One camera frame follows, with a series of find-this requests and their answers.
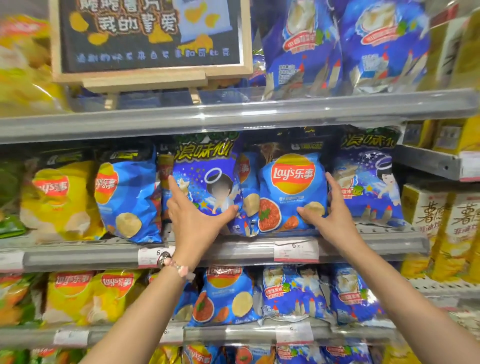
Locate person's right hand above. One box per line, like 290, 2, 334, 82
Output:
296, 172, 363, 257

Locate person's left hand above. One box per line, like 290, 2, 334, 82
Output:
166, 175, 240, 269

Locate yellow boxed chips row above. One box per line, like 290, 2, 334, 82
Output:
399, 182, 480, 285

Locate person's left forearm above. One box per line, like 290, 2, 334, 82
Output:
80, 262, 196, 364

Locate person's right forearm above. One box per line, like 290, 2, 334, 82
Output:
339, 239, 480, 364

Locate white price tag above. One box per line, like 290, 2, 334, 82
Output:
53, 329, 90, 348
159, 326, 185, 346
273, 239, 320, 263
459, 151, 480, 184
275, 322, 315, 346
0, 250, 25, 274
137, 245, 176, 269

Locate wooden framed chalkboard sign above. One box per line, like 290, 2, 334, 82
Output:
48, 0, 254, 110

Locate red promotional sign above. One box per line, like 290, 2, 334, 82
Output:
429, 2, 460, 29

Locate pink bead bracelet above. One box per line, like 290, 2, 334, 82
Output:
161, 256, 196, 282

